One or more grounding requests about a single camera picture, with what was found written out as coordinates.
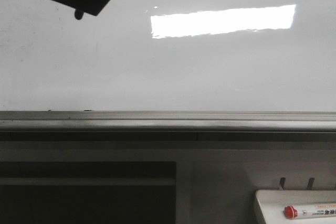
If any grey aluminium whiteboard ledge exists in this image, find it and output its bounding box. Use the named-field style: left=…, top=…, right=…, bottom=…
left=1, top=111, right=335, bottom=132

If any left metal tray hook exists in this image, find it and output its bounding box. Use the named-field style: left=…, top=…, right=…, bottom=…
left=278, top=177, right=286, bottom=190

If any red capped white marker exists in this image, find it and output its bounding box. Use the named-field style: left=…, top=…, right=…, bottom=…
left=284, top=202, right=335, bottom=220

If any white plastic marker tray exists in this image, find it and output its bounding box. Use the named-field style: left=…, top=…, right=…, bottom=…
left=254, top=190, right=335, bottom=223

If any white whiteboard panel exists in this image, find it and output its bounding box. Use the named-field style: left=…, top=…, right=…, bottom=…
left=1, top=0, right=335, bottom=112

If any metal tray hook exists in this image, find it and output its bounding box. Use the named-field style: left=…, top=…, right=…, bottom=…
left=278, top=177, right=286, bottom=190
left=307, top=177, right=315, bottom=190

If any right metal tray hook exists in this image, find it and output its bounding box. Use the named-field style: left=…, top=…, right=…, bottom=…
left=307, top=177, right=315, bottom=190

